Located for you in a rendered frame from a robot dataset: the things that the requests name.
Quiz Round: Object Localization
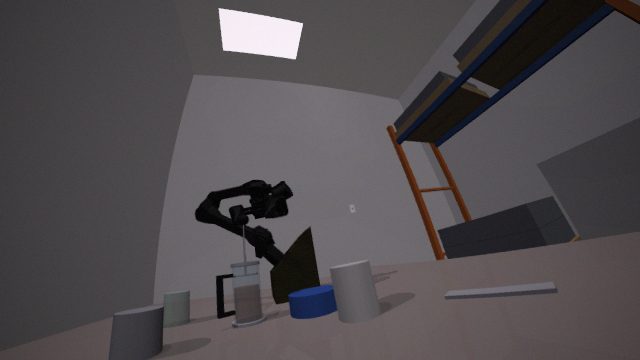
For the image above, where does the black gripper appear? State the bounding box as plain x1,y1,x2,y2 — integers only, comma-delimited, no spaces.
229,196,288,226

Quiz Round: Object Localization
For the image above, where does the glass french press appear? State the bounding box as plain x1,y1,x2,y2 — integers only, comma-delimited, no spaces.
216,260,266,328

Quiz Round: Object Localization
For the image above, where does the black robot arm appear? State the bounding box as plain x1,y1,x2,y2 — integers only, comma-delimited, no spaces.
195,180,293,269

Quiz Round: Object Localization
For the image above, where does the blue short cylinder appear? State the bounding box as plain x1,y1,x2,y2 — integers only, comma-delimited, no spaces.
288,285,337,319

